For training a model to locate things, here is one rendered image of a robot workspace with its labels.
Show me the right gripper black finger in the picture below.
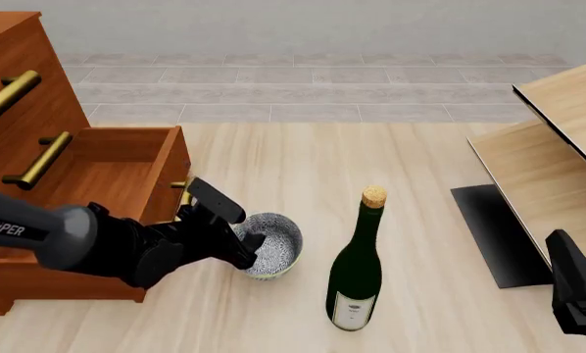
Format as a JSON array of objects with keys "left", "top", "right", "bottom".
[{"left": 544, "top": 228, "right": 586, "bottom": 300}]

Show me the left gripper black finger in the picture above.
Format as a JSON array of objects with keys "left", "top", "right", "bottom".
[{"left": 237, "top": 232, "right": 268, "bottom": 271}]

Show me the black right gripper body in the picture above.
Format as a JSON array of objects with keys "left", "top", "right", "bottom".
[{"left": 551, "top": 285, "right": 586, "bottom": 337}]

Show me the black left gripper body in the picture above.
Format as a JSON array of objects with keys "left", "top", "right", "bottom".
[{"left": 175, "top": 203, "right": 249, "bottom": 267}]

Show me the patterned black and white bowl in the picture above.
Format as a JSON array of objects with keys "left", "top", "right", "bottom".
[{"left": 230, "top": 212, "right": 305, "bottom": 282}]

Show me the wooden cabinet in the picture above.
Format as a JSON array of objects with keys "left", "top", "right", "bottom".
[{"left": 0, "top": 10, "right": 94, "bottom": 318}]

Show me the pale wooden rack, black base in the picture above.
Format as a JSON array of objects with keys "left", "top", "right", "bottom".
[{"left": 450, "top": 57, "right": 586, "bottom": 290}]

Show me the dark green corked wine bottle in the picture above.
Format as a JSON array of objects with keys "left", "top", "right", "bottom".
[{"left": 324, "top": 184, "right": 389, "bottom": 332}]

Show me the open empty wooden drawer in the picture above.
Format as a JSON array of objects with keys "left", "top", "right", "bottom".
[{"left": 0, "top": 126, "right": 194, "bottom": 304}]

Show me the short brass drawer handle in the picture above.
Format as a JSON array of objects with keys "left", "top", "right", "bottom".
[{"left": 170, "top": 176, "right": 199, "bottom": 222}]

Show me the medium brass drawer handle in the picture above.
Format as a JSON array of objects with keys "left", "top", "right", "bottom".
[{"left": 1, "top": 129, "right": 74, "bottom": 191}]

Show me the wooden drawer with medium handle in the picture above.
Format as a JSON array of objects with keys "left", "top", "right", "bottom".
[{"left": 0, "top": 106, "right": 94, "bottom": 202}]

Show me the long brass drawer handle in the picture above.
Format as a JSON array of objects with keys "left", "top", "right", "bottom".
[{"left": 0, "top": 69, "right": 43, "bottom": 129}]

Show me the wooden drawer with long handle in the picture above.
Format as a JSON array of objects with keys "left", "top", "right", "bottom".
[{"left": 0, "top": 22, "right": 81, "bottom": 148}]

